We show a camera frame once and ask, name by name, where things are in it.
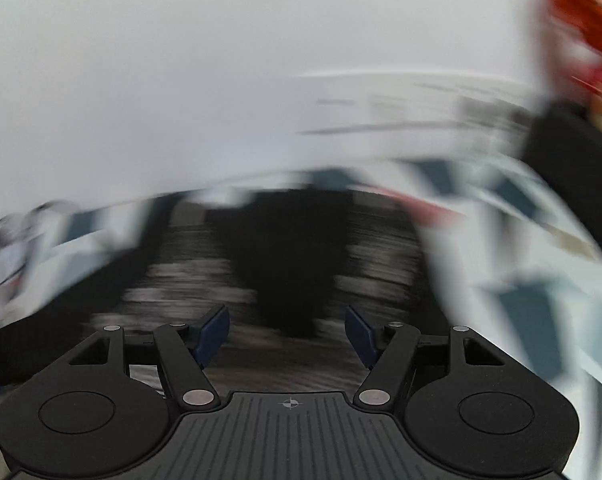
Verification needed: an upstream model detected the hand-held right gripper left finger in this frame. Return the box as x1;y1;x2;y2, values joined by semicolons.
69;305;231;409

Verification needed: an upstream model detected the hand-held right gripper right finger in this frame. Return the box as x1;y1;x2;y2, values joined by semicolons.
344;305;508;407

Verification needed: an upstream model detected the dark cloth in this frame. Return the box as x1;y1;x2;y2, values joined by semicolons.
206;187;353;339

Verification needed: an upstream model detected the grey striped cloth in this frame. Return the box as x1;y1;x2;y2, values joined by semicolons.
88;191;434;396

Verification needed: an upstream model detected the dark object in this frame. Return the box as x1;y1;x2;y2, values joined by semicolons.
522;99;602;198

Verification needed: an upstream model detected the red orange printed object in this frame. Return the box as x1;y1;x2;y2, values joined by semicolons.
530;0;602;153

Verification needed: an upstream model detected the white grey object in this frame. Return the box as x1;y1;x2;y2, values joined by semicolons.
0;204;38;313

